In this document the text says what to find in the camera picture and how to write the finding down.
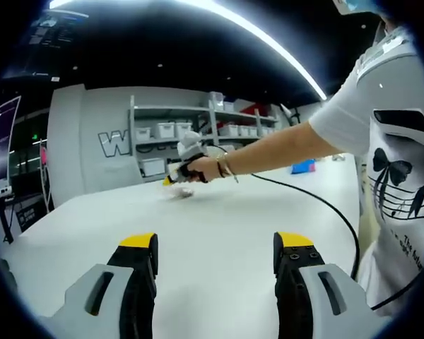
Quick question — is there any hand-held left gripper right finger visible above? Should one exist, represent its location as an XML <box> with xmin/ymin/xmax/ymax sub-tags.
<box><xmin>272</xmin><ymin>231</ymin><xmax>393</xmax><ymax>339</ymax></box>

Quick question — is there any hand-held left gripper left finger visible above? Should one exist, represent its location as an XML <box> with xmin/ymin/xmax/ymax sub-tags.
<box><xmin>46</xmin><ymin>232</ymin><xmax>160</xmax><ymax>339</ymax></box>

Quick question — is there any clear resealable bag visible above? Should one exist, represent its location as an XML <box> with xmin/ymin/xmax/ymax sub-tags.
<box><xmin>161</xmin><ymin>184</ymin><xmax>196</xmax><ymax>201</ymax></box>

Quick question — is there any person's right hand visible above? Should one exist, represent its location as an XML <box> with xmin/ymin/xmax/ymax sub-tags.
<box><xmin>187</xmin><ymin>154</ymin><xmax>223</xmax><ymax>184</ymax></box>

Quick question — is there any shelf with white bins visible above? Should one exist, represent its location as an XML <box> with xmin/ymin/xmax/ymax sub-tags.
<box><xmin>134</xmin><ymin>90</ymin><xmax>278</xmax><ymax>177</ymax></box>

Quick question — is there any grey metal shelving unit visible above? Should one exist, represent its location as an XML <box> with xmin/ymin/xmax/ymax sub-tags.
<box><xmin>128</xmin><ymin>94</ymin><xmax>218</xmax><ymax>183</ymax></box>
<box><xmin>208</xmin><ymin>90</ymin><xmax>281</xmax><ymax>149</ymax></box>

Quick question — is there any blue packet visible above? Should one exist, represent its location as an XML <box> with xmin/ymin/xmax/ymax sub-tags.
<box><xmin>290</xmin><ymin>159</ymin><xmax>318</xmax><ymax>177</ymax></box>

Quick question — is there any dark floor sign board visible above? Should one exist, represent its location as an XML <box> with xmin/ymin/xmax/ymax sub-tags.
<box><xmin>16</xmin><ymin>200</ymin><xmax>45</xmax><ymax>232</ymax></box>

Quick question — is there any long ceiling light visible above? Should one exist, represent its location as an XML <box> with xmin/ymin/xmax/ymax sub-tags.
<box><xmin>48</xmin><ymin>0</ymin><xmax>329</xmax><ymax>102</ymax></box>

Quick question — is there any pink sign on stand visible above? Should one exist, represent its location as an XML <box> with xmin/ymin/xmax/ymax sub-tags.
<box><xmin>37</xmin><ymin>138</ymin><xmax>54</xmax><ymax>215</ymax></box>

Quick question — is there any dark-legged table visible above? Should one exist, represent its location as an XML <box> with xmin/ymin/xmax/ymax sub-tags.
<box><xmin>0</xmin><ymin>192</ymin><xmax>18</xmax><ymax>245</ymax></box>

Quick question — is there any monitor on stand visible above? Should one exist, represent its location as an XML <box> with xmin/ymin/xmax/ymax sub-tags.
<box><xmin>0</xmin><ymin>94</ymin><xmax>23</xmax><ymax>194</ymax></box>

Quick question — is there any hanging dark screen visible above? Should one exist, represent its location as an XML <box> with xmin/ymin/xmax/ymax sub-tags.
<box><xmin>1</xmin><ymin>8</ymin><xmax>90</xmax><ymax>84</ymax></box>

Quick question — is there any grey chest-worn device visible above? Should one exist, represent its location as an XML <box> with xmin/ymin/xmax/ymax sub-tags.
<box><xmin>355</xmin><ymin>44</ymin><xmax>424</xmax><ymax>158</ymax></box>

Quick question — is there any person's own head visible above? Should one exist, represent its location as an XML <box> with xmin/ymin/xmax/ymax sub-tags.
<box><xmin>334</xmin><ymin>0</ymin><xmax>416</xmax><ymax>43</ymax></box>

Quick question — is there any gold bracelet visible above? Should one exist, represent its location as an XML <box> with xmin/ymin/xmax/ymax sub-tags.
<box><xmin>215</xmin><ymin>151</ymin><xmax>240</xmax><ymax>184</ymax></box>

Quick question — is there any black cable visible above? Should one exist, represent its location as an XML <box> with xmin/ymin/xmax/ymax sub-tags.
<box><xmin>249</xmin><ymin>172</ymin><xmax>424</xmax><ymax>312</ymax></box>

